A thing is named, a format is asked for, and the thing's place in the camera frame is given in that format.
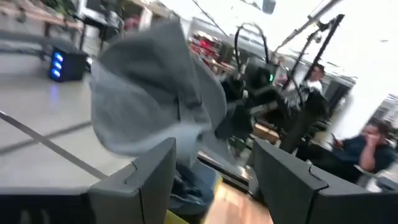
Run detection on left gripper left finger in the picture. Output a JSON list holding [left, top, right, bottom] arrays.
[[0, 138, 177, 224]]

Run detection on black box blue lights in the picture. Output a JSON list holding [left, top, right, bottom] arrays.
[[48, 45, 90, 83]]

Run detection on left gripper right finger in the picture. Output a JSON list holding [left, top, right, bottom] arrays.
[[251, 138, 398, 224]]

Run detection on yellow plastic bin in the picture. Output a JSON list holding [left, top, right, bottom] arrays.
[[163, 174, 224, 224]]

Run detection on shelf with red bins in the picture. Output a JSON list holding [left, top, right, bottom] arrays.
[[189, 30, 233, 68]]

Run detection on person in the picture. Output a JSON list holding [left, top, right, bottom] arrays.
[[331, 119, 398, 184], [279, 63, 330, 153]]

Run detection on grey cap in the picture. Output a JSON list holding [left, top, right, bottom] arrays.
[[89, 19, 228, 170]]

